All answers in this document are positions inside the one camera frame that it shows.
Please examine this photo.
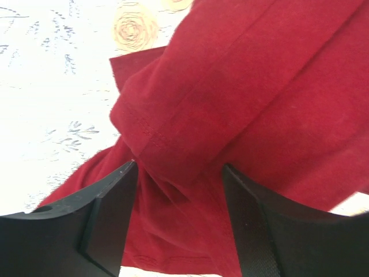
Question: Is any red t-shirt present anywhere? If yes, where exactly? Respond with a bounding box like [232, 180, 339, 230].
[43, 1, 368, 276]

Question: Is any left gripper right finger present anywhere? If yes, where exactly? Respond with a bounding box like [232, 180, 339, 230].
[222, 164, 368, 277]

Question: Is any floral patterned table mat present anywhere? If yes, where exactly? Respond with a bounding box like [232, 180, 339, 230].
[0, 0, 369, 277]

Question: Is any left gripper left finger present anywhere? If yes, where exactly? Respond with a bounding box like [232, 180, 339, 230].
[1, 162, 138, 276]

